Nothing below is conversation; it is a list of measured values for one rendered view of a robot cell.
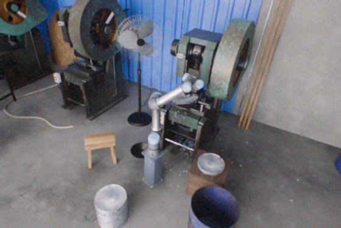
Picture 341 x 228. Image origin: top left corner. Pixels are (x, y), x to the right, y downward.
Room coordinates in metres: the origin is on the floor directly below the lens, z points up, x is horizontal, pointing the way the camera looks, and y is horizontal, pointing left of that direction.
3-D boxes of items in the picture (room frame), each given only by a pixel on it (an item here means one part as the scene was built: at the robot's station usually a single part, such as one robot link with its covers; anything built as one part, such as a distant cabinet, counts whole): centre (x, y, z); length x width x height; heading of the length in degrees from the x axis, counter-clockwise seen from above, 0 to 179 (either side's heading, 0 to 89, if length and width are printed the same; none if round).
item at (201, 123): (2.54, -0.53, 0.45); 0.92 x 0.12 x 0.90; 156
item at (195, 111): (2.53, -0.23, 0.68); 0.45 x 0.30 x 0.06; 66
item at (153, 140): (1.83, 0.16, 0.62); 0.13 x 0.12 x 0.14; 174
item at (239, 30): (2.48, -0.58, 1.33); 1.03 x 0.28 x 0.82; 156
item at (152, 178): (1.82, 0.16, 0.23); 0.19 x 0.19 x 0.45; 49
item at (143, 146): (2.24, 0.36, 0.04); 0.30 x 0.30 x 0.07
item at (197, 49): (2.52, -0.23, 1.27); 0.21 x 0.12 x 0.34; 156
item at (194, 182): (1.81, -0.47, 0.18); 0.40 x 0.38 x 0.35; 163
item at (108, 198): (1.33, 0.50, 0.32); 0.29 x 0.29 x 0.01
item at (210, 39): (2.66, -0.29, 0.83); 0.79 x 0.43 x 1.34; 156
